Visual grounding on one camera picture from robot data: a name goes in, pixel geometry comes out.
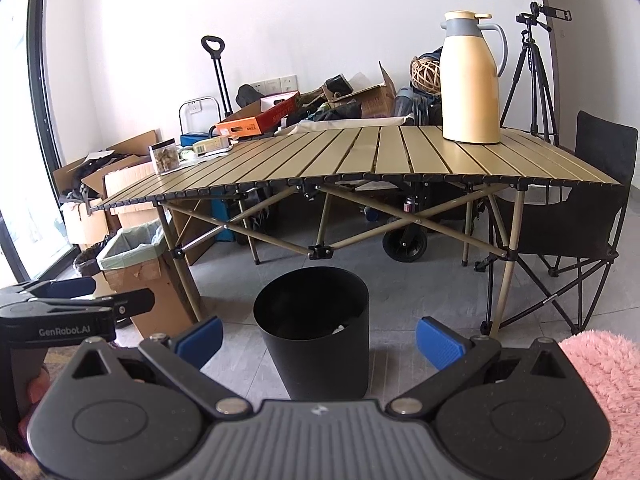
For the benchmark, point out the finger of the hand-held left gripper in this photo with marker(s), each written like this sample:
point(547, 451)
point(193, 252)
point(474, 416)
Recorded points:
point(135, 302)
point(72, 287)

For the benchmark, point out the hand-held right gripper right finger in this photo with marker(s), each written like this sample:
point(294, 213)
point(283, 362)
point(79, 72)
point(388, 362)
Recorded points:
point(440, 342)

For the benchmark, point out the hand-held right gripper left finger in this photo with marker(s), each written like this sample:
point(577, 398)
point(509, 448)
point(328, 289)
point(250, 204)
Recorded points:
point(200, 340)

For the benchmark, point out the black round bin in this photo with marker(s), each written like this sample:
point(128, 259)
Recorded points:
point(310, 310)

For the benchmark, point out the person's left hand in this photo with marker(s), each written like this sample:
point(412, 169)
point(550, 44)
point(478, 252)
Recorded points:
point(32, 392)

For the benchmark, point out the cardboard box with green liner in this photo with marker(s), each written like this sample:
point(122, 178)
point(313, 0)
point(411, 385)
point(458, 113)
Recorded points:
point(150, 280)

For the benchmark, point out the brown cardboard box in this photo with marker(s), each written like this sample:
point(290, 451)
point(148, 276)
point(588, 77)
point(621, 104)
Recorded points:
point(145, 217)

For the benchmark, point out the blue board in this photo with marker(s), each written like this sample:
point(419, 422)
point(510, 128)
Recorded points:
point(225, 211)

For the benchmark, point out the open cardboard box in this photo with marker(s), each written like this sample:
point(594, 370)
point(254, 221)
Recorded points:
point(120, 160)

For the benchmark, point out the clear snack jar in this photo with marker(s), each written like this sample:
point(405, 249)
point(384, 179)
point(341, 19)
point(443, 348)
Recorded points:
point(165, 157)

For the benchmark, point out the green capped bottle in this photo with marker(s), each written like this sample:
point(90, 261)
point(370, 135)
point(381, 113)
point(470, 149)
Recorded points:
point(186, 152)

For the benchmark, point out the pink shaggy rug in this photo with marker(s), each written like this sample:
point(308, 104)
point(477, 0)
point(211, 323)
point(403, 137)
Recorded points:
point(605, 395)

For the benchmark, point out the small blue box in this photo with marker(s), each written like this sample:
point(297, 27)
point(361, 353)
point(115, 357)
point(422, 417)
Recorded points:
point(192, 139)

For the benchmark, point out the small beige box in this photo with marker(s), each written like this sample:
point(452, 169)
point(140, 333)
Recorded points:
point(212, 146)

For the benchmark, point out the black folding chair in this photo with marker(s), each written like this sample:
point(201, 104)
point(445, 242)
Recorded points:
point(575, 215)

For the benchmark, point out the tan folding table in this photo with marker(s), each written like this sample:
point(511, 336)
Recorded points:
point(400, 155)

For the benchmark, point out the orange cardboard box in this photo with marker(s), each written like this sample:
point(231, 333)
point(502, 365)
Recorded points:
point(260, 120)

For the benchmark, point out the beige wagon fabric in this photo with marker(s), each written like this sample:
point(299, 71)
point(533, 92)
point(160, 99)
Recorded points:
point(350, 124)

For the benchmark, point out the worn cardboard box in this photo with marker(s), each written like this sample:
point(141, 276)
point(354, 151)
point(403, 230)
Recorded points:
point(377, 97)

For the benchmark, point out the cream thermos jug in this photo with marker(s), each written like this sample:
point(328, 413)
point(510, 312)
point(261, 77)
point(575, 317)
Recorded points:
point(470, 90)

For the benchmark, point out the wicker ball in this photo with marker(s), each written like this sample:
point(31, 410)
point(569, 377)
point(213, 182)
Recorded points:
point(425, 75)

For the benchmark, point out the black tripod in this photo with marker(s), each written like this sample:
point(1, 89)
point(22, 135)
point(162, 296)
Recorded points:
point(531, 60)

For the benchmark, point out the black door frame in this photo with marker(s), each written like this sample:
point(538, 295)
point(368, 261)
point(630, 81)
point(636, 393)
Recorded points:
point(45, 110)

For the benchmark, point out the white metal frame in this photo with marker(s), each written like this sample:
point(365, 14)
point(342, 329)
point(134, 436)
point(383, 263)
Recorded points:
point(182, 115)

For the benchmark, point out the white wall socket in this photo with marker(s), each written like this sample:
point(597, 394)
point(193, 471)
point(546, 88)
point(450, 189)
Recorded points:
point(273, 82)
point(258, 85)
point(289, 81)

